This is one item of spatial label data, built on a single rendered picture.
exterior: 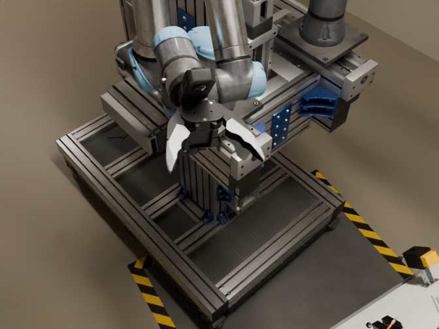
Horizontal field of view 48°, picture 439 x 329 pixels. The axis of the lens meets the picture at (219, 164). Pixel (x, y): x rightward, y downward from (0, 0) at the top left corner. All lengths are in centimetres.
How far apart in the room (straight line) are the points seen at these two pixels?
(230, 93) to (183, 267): 128
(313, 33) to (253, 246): 103
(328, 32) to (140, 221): 122
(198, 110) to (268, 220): 156
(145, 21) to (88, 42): 253
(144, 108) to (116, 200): 93
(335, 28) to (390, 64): 196
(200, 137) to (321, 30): 90
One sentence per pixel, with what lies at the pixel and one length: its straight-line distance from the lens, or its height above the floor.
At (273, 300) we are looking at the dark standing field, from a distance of 238.
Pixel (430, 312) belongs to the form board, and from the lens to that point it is 133.
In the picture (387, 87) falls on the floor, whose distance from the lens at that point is 341.
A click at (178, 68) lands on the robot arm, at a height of 160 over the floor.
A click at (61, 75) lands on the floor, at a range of 348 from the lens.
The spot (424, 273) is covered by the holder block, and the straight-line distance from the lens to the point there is 145.
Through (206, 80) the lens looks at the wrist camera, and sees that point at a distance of 77.
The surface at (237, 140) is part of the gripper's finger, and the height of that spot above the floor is 157.
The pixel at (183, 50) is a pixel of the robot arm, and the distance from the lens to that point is 93.
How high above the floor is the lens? 217
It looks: 51 degrees down
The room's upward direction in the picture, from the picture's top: straight up
